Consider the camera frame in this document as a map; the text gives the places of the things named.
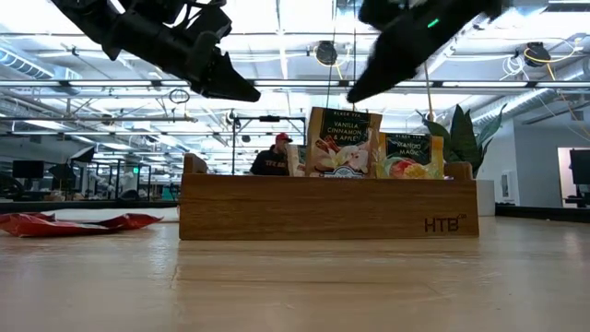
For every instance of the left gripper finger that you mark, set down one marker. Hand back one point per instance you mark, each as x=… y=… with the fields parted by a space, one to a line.
x=226 y=80

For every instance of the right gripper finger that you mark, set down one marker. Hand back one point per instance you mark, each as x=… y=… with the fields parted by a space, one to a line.
x=392 y=60

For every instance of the yellow mango tea packet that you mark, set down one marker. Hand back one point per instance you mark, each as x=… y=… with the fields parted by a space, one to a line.
x=410 y=157

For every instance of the wooden tea organizer box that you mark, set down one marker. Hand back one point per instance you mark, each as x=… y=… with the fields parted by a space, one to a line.
x=322 y=207

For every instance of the red strawberry tea packet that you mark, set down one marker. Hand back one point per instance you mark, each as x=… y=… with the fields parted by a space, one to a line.
x=41 y=227
x=131 y=220
x=27 y=216

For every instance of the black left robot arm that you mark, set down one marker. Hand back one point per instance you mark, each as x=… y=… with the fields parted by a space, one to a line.
x=83 y=14

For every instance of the person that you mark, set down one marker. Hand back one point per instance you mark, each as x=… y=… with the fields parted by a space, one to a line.
x=269 y=163

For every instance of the green snake plant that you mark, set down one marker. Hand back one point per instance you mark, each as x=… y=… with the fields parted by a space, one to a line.
x=465 y=133

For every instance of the black computer monitor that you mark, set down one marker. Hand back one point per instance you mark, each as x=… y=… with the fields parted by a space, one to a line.
x=27 y=169
x=581 y=166

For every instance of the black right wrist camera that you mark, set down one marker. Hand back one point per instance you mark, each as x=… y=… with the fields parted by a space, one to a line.
x=382 y=11

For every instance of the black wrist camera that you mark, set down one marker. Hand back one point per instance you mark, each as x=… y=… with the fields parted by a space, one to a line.
x=212 y=25
x=382 y=11

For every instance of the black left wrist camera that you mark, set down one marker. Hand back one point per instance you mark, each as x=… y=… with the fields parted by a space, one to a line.
x=212 y=25

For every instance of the black metal rig frame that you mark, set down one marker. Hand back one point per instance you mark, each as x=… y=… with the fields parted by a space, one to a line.
x=269 y=118

